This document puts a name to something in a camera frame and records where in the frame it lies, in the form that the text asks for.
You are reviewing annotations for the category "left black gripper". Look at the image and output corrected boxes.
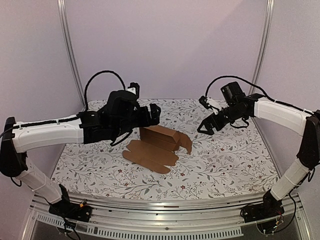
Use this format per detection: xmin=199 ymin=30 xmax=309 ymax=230
xmin=112 ymin=103 xmax=161 ymax=138

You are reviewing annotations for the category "brown cardboard box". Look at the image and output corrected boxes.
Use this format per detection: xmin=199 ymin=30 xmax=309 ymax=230
xmin=122 ymin=125 xmax=192 ymax=174

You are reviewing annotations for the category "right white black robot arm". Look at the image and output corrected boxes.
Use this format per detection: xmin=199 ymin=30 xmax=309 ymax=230
xmin=197 ymin=81 xmax=320 ymax=218

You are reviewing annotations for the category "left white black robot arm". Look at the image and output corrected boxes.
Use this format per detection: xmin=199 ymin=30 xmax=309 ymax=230
xmin=0 ymin=90 xmax=161 ymax=217

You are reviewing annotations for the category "floral patterned table mat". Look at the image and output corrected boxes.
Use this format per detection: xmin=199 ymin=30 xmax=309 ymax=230
xmin=51 ymin=99 xmax=279 ymax=201

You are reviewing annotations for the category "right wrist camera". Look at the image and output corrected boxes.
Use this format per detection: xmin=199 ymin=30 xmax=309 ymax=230
xmin=198 ymin=95 xmax=222 ymax=115

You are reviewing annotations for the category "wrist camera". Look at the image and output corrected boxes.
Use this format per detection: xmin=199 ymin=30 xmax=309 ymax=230
xmin=126 ymin=82 xmax=140 ymax=98
xmin=198 ymin=95 xmax=222 ymax=115

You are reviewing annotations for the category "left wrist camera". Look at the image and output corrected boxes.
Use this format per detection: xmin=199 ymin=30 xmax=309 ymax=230
xmin=126 ymin=82 xmax=140 ymax=98

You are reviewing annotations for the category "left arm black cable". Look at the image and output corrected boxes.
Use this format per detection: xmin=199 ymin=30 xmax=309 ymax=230
xmin=83 ymin=70 xmax=127 ymax=113

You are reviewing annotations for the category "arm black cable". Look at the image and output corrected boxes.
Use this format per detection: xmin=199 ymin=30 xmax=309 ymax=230
xmin=83 ymin=70 xmax=127 ymax=113
xmin=204 ymin=75 xmax=278 ymax=103

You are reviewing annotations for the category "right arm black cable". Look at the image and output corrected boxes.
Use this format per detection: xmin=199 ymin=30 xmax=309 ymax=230
xmin=204 ymin=75 xmax=278 ymax=103

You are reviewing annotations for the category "right aluminium frame post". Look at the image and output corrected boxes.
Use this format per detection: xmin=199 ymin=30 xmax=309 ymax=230
xmin=252 ymin=0 xmax=275 ymax=84

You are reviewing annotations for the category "aluminium frame post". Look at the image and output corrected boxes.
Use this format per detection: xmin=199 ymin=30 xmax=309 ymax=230
xmin=252 ymin=0 xmax=275 ymax=84
xmin=57 ymin=0 xmax=85 ymax=106

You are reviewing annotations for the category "aluminium front rail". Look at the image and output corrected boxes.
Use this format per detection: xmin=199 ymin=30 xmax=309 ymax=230
xmin=28 ymin=192 xmax=305 ymax=238

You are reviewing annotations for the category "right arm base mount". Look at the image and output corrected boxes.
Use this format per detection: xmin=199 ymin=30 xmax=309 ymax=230
xmin=240 ymin=200 xmax=285 ymax=235

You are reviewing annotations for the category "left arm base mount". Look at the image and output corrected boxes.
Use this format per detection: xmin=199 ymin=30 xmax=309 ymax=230
xmin=49 ymin=199 xmax=93 ymax=223

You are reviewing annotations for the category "left aluminium frame post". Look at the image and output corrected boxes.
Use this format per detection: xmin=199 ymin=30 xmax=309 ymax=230
xmin=57 ymin=0 xmax=85 ymax=106

